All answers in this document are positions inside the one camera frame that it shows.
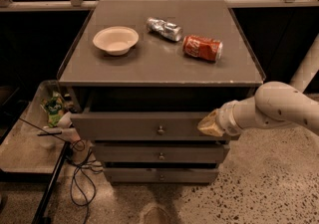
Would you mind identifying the clear plastic bin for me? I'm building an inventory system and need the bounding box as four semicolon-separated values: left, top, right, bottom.
0;80;80;173

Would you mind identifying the green snack bag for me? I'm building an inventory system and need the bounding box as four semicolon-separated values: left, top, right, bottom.
41;92;65;127

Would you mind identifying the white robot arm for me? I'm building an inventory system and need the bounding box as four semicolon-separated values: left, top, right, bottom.
197;35;319;136

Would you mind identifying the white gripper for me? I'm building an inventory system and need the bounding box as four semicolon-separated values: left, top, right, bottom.
197;101;242;137

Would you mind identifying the grey bottom drawer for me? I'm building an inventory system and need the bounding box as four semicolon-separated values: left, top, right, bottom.
104;168;218;184

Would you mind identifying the white paper bowl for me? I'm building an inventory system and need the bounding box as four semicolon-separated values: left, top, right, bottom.
93;26;139;56

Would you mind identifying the grey drawer cabinet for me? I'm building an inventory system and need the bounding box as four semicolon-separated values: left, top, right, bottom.
58;0;264;169

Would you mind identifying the red cola can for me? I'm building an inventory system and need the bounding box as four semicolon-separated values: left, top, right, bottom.
182;35;223;62

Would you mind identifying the black cable on floor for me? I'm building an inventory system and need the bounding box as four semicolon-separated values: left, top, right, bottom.
65;139;104;224

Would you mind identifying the black stick tool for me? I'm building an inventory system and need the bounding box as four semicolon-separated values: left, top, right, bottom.
37;131;62;136

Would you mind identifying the grey top drawer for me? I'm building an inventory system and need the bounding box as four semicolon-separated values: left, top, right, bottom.
71;112;231;141

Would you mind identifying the grey middle drawer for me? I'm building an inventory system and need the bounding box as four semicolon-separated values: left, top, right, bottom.
93;143;229;163

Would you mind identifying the crushed silver can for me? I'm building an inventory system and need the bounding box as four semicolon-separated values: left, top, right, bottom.
147;17;182;42

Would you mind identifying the white cup in bin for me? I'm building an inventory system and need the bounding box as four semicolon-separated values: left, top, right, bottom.
57;112;72;128

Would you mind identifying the grey drawer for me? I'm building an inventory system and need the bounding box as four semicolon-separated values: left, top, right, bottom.
71;112;231;141
93;143;229;163
104;168;218;184

